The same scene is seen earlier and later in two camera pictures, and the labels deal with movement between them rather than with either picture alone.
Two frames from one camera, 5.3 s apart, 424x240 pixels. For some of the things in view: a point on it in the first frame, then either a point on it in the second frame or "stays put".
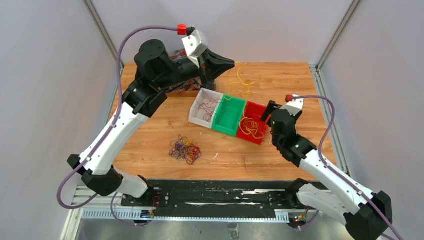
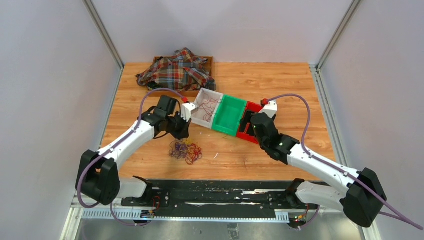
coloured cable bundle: (183, 148) stays put
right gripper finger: (271, 106) → (247, 119)
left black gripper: (212, 65) → (184, 132)
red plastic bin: (251, 127) stays put
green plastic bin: (228, 115) stays put
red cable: (208, 105) stays put
